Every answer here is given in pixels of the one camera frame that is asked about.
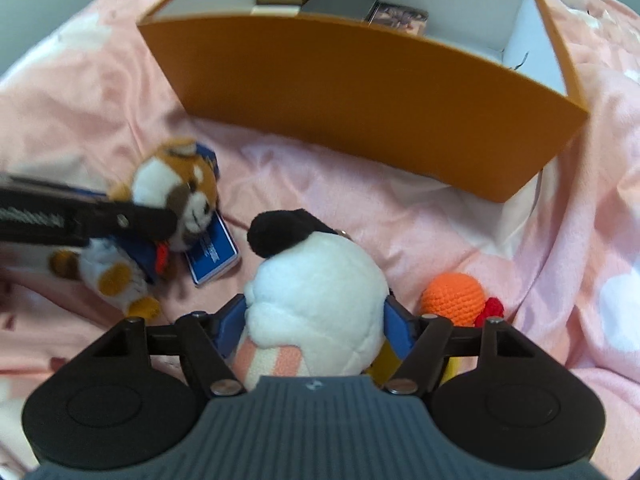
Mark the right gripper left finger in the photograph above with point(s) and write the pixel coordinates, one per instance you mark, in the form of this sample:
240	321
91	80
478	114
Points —
223	328

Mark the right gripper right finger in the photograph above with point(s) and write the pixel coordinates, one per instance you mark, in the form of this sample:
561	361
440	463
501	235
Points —
403	329

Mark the white panda plush toy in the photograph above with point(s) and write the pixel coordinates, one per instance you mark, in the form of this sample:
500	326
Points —
315	306

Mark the red panda plush toy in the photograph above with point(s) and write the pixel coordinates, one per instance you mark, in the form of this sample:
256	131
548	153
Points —
165	207

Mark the illustrated card box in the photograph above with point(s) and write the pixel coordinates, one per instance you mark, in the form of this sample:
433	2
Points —
401	18

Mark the dark grey box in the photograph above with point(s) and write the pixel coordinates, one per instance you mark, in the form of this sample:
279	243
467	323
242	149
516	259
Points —
358	10

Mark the orange crochet ball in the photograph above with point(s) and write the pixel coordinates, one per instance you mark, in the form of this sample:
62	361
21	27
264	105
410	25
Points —
460	298

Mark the blue card box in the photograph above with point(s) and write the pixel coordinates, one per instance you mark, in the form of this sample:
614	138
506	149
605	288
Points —
213	252

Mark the pink patterned duvet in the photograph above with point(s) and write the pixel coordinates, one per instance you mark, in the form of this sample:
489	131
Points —
89	102

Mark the orange cardboard box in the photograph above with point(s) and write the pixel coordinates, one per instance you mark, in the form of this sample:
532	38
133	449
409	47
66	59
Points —
481	102

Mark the small white box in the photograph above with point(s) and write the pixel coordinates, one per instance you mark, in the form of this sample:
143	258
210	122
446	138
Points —
275	9

